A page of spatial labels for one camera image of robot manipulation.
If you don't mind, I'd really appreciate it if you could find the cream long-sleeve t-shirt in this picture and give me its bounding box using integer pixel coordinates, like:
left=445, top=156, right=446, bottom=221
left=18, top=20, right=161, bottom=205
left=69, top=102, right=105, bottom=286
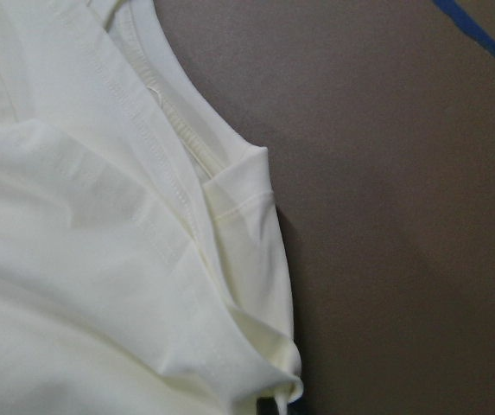
left=0, top=1, right=303, bottom=414

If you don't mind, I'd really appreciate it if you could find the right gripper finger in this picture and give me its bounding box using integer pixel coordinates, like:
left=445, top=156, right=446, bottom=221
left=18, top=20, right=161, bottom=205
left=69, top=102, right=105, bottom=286
left=257, top=398, right=278, bottom=415

